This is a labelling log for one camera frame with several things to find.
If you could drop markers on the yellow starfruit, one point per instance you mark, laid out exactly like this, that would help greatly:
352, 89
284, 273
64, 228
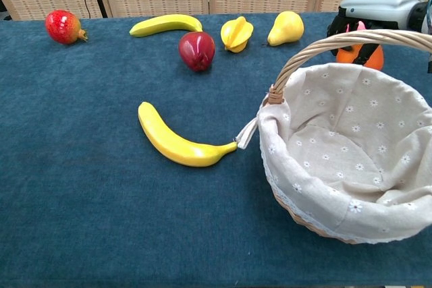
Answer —
236, 33

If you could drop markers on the dark red apple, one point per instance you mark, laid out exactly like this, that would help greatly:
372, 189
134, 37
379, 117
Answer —
197, 50

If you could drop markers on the pink peach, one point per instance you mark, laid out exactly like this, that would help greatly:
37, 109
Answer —
361, 26

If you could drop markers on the wicker basket with cloth liner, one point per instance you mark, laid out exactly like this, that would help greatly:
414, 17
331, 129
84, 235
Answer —
337, 153

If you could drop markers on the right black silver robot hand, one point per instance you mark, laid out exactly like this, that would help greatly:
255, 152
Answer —
378, 11

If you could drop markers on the blue table cloth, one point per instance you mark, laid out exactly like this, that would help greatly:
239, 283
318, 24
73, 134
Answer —
101, 200

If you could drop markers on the yellow pear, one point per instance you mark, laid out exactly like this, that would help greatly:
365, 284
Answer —
285, 28

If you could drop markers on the orange fruit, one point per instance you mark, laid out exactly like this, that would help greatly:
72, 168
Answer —
377, 58

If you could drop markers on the red pomegranate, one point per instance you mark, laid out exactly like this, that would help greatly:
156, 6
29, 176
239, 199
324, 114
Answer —
62, 26

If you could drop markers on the yellow plastic banana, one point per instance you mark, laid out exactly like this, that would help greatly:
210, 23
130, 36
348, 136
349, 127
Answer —
175, 146
162, 25

